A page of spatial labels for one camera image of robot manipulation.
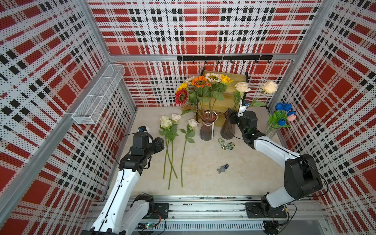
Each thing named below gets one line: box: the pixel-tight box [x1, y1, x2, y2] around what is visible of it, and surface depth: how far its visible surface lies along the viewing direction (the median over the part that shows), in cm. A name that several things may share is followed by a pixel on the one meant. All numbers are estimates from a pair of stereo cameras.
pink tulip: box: [286, 114, 297, 122], surface depth 76 cm
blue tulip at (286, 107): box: [281, 102, 293, 112], surface depth 80 cm
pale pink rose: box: [171, 113, 182, 122], surface depth 113 cm
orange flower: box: [190, 75, 212, 114], surface depth 77 cm
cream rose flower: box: [249, 80, 279, 108], surface depth 73 cm
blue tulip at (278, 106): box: [273, 102, 283, 125], surface depth 86 cm
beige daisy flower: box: [204, 72, 225, 112], surface depth 77 cm
